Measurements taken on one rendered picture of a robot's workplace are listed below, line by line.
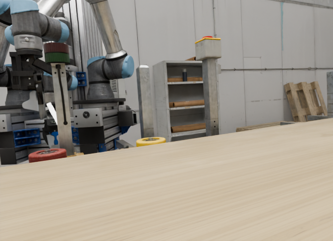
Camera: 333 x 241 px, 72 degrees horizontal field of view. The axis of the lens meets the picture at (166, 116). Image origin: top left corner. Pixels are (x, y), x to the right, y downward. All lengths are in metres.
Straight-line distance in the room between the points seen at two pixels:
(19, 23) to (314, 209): 0.81
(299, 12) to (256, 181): 5.68
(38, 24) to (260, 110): 4.36
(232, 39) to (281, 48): 1.25
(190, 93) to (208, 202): 3.61
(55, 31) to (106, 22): 0.36
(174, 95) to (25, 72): 3.07
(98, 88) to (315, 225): 1.18
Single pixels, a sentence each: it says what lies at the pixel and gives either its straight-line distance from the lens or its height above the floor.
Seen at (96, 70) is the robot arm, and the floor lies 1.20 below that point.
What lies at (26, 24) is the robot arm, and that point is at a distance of 0.84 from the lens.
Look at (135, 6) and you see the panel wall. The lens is 3.81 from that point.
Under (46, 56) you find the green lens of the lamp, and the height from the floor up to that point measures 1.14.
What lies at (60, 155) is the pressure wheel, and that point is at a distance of 0.59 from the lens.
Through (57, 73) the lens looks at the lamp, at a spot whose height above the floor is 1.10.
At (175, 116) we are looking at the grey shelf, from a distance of 3.71.
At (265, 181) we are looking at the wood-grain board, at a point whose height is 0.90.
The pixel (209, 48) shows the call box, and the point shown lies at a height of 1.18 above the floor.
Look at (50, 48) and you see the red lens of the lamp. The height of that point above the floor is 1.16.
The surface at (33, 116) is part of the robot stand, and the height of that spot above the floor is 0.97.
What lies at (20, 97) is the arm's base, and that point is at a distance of 1.55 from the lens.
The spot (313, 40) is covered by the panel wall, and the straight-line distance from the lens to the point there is 6.14.
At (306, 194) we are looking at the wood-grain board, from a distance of 0.30.
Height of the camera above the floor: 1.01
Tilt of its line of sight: 4 degrees down
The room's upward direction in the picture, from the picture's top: 4 degrees counter-clockwise
